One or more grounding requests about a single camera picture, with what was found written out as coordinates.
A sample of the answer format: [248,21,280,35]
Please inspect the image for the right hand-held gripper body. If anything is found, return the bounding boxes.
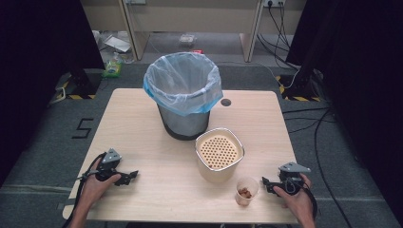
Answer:
[278,161,312,196]

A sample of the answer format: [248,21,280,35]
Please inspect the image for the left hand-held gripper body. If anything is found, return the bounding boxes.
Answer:
[94,147,127,182]

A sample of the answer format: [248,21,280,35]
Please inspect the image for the person's right hand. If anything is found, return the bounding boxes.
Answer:
[273,173,315,219]

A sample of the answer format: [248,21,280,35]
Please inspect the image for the person's left hand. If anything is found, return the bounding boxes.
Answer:
[80,173,123,207]

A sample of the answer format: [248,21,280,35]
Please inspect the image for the brown food scraps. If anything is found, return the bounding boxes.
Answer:
[238,187,253,200]

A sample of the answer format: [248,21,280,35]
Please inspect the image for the clear plastic cup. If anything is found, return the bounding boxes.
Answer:
[234,176,260,207]

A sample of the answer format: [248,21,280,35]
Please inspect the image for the beige container with metal rim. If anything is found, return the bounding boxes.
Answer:
[194,126,246,184]

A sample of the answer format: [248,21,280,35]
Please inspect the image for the beige perforated strainer insert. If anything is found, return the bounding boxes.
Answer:
[199,134,240,170]

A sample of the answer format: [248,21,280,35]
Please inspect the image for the grey mesh trash bin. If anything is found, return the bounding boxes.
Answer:
[156,103,211,142]

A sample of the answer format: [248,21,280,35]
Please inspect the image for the black stand with striped base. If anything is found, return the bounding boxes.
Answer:
[48,66,103,105]
[275,56,322,103]

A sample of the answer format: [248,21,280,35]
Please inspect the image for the green packet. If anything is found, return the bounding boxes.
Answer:
[101,59,124,79]

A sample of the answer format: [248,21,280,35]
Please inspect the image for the pale blue plastic bin bag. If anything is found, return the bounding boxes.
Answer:
[143,51,224,118]

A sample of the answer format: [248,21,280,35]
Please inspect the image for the black curtain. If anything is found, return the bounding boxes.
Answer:
[0,0,106,186]
[285,0,403,219]

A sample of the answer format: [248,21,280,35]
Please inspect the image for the clear plastic bag with paper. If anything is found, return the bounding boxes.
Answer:
[92,29,135,55]

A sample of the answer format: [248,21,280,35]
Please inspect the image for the small clear plastic packet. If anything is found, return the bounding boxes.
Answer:
[178,33,197,48]

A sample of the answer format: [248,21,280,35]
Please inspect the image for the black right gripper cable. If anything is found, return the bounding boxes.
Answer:
[302,181,319,220]

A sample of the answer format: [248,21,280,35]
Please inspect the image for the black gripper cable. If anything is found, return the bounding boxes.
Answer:
[302,181,319,220]
[62,152,107,228]

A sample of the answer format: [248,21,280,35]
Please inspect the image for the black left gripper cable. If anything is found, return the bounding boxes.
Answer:
[62,152,107,228]

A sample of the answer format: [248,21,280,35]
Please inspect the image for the black floor cables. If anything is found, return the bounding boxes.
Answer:
[280,106,355,228]

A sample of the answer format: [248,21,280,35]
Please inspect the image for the white floor cable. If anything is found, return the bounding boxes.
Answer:
[218,61,301,90]

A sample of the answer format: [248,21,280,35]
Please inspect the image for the black cables from outlet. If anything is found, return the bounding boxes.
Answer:
[256,2,300,71]

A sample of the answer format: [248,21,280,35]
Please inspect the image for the white wall power outlet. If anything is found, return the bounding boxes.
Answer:
[262,0,286,9]

